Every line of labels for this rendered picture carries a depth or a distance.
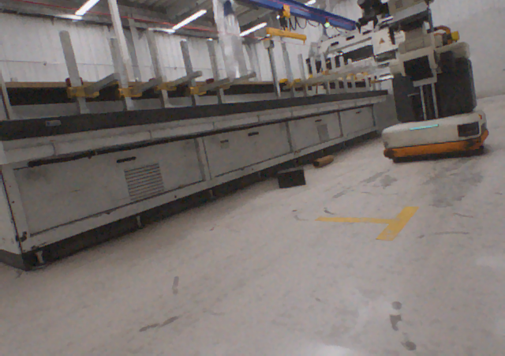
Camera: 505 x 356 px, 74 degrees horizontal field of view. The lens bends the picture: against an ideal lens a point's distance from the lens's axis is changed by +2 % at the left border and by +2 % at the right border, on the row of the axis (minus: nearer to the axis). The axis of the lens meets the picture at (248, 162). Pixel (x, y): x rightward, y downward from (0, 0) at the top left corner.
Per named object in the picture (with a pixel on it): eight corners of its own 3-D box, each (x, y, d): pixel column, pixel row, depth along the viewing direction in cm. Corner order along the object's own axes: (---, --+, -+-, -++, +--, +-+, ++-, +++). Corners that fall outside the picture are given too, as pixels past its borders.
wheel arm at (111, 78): (121, 81, 148) (119, 71, 147) (114, 81, 145) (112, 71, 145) (80, 101, 176) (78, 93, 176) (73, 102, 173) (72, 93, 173)
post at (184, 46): (201, 111, 222) (186, 39, 217) (197, 112, 219) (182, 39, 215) (198, 112, 224) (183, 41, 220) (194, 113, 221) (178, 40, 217)
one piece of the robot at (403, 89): (406, 133, 302) (393, 41, 295) (480, 123, 266) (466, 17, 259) (395, 138, 277) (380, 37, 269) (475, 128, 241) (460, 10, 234)
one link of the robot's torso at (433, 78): (415, 87, 264) (411, 55, 262) (458, 77, 245) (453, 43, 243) (406, 88, 244) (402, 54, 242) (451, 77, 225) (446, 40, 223)
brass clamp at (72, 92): (99, 95, 168) (97, 85, 168) (72, 96, 158) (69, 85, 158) (94, 98, 173) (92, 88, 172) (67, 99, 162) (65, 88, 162)
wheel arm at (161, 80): (168, 83, 167) (166, 74, 166) (162, 83, 164) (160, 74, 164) (124, 101, 195) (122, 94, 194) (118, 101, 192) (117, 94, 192)
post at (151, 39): (170, 107, 202) (152, 28, 198) (165, 107, 200) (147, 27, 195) (166, 108, 205) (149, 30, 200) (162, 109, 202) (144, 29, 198)
